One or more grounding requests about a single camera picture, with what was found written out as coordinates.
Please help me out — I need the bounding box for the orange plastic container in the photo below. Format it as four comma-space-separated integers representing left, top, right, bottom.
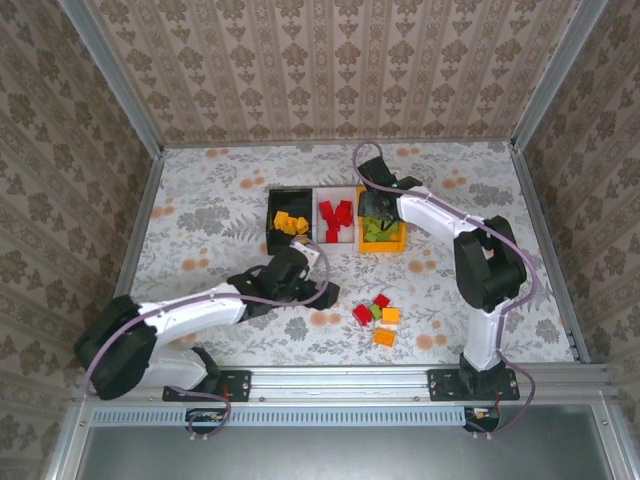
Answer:
355, 185, 407, 254

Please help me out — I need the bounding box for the white plastic container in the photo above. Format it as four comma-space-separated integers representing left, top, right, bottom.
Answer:
312, 186, 361, 254

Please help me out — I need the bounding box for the black plastic container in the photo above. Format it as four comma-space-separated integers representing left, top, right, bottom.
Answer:
266, 187, 315, 252

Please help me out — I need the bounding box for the floral tablecloth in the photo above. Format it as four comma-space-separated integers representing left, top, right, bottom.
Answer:
127, 141, 576, 369

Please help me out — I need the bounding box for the black connector box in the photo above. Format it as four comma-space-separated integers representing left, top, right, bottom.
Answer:
185, 407, 226, 434
463, 407, 501, 432

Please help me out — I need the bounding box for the grey metal panel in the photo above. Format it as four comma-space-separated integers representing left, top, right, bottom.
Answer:
74, 404, 626, 480

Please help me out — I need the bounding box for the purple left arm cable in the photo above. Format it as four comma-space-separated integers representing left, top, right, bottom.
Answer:
84, 237, 331, 442

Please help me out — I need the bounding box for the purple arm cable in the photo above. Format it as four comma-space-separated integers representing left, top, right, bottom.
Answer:
84, 237, 331, 442
353, 142, 539, 441

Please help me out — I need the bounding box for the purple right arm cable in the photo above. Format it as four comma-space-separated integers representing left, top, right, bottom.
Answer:
353, 142, 539, 441

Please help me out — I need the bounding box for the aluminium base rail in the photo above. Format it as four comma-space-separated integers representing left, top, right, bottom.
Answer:
149, 363, 614, 405

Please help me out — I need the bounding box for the grey slotted cable duct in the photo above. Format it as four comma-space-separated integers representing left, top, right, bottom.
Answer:
91, 403, 471, 428

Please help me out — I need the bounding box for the aluminium side rail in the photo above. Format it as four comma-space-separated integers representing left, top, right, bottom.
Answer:
509, 142, 592, 365
113, 149, 166, 309

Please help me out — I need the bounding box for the aluminium frame post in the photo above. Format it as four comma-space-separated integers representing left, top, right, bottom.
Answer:
56, 0, 166, 159
509, 0, 610, 151

